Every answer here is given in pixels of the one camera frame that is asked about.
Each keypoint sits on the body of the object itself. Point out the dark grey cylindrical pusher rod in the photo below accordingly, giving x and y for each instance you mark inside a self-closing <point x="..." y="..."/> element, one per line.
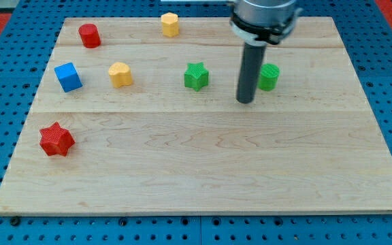
<point x="252" y="59"/>

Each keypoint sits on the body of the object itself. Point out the green cylinder block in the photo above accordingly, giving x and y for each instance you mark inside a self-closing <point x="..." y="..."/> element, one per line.
<point x="268" y="77"/>

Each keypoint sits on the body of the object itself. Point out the green star block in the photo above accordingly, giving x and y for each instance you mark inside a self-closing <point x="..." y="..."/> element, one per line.
<point x="196" y="76"/>

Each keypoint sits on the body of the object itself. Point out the yellow hexagon block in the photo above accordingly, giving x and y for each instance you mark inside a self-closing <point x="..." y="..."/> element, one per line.
<point x="170" y="24"/>

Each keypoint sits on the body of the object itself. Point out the light wooden board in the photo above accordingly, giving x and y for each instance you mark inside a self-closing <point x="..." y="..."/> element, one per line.
<point x="311" y="146"/>

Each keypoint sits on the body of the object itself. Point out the yellow heart block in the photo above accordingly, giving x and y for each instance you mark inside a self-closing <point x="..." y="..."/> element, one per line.
<point x="120" y="75"/>

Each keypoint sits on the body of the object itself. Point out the red cylinder block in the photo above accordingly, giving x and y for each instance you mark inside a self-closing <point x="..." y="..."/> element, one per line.
<point x="89" y="35"/>

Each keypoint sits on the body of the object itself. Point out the blue cube block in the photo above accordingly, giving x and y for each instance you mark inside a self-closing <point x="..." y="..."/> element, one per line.
<point x="68" y="77"/>

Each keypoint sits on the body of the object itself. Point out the red star block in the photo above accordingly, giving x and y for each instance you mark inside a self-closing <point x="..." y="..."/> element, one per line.
<point x="56" y="140"/>

